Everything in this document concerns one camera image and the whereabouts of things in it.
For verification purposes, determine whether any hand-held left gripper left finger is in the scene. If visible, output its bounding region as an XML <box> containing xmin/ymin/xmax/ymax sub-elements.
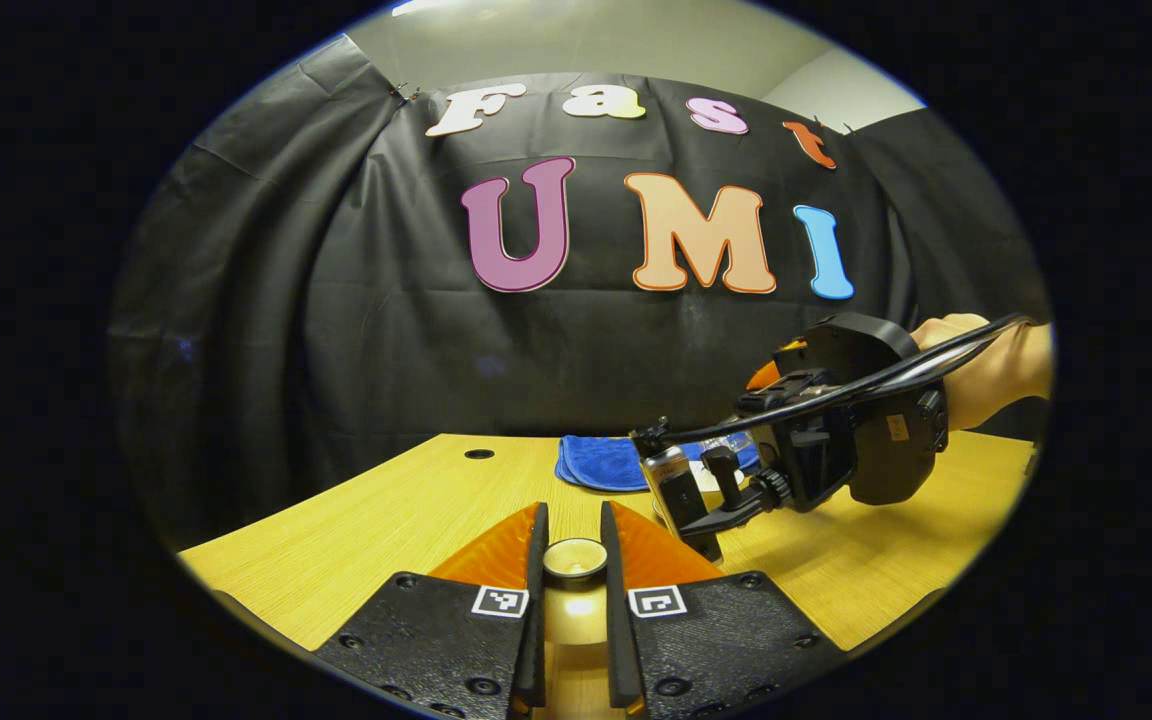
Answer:
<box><xmin>311</xmin><ymin>500</ymin><xmax>549</xmax><ymax>720</ymax></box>

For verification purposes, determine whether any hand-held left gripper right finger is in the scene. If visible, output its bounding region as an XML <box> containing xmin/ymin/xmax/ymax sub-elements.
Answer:
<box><xmin>600</xmin><ymin>500</ymin><xmax>844</xmax><ymax>720</ymax></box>

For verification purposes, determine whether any clear water bottle red label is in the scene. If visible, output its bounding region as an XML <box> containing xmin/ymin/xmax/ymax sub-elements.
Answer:
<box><xmin>639</xmin><ymin>432</ymin><xmax>763</xmax><ymax>501</ymax></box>

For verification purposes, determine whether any cream teacup lid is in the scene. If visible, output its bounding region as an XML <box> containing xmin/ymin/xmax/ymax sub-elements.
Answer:
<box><xmin>542</xmin><ymin>537</ymin><xmax>610</xmax><ymax>649</ymax></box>

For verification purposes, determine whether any blue folded towel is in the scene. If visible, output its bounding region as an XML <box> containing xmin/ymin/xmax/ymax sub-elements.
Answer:
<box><xmin>554</xmin><ymin>435</ymin><xmax>762</xmax><ymax>493</ymax></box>

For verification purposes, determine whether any black backdrop cloth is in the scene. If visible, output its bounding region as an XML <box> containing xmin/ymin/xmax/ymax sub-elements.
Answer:
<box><xmin>106</xmin><ymin>35</ymin><xmax>1052</xmax><ymax>551</ymax></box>

